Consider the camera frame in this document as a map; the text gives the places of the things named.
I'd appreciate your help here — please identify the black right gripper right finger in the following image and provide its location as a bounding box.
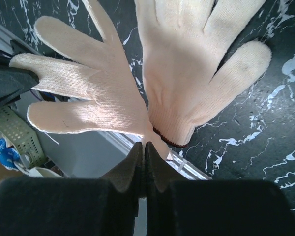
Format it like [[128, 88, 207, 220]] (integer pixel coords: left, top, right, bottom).
[[145, 142, 295, 236]]

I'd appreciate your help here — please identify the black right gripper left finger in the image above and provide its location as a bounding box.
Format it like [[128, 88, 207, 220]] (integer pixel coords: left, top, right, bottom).
[[0, 142, 143, 236]]

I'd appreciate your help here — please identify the green perforated bin off table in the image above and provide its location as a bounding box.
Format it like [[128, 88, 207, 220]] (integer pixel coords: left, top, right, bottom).
[[0, 106, 47, 169]]

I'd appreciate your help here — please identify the cream glove off table edge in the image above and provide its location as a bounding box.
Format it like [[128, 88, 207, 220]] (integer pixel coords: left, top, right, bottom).
[[9, 0, 170, 159]]

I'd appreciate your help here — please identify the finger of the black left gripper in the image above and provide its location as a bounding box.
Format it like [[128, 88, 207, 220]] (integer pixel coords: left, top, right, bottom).
[[0, 39, 39, 108]]

